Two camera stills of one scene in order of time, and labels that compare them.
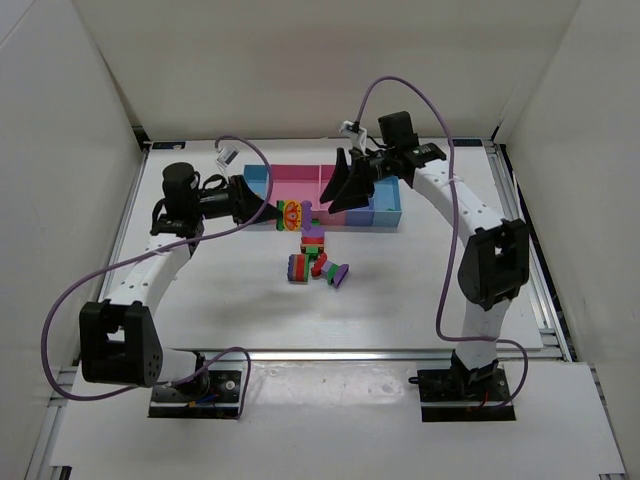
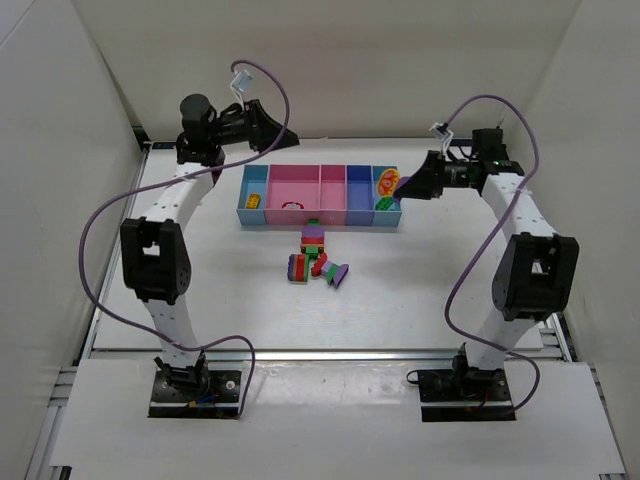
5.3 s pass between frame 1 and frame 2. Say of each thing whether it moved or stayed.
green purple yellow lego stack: moved
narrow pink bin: stayed
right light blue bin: stayed
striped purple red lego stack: stayed
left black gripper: moved
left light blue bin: stayed
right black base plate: stayed
